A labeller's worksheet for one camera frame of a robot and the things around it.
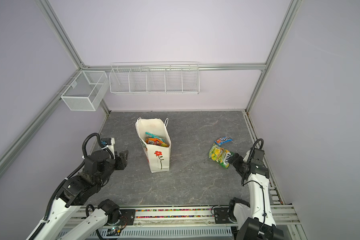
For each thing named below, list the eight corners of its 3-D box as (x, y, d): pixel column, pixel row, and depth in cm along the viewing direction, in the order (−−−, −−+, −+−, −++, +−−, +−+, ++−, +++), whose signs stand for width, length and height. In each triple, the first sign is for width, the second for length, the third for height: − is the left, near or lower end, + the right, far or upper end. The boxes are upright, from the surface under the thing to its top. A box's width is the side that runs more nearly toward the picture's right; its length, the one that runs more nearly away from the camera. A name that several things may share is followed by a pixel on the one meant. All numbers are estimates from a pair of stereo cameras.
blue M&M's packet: (217, 147, 102) (218, 144, 99) (214, 142, 105) (215, 139, 102) (231, 142, 105) (232, 139, 102) (228, 137, 107) (229, 134, 104)
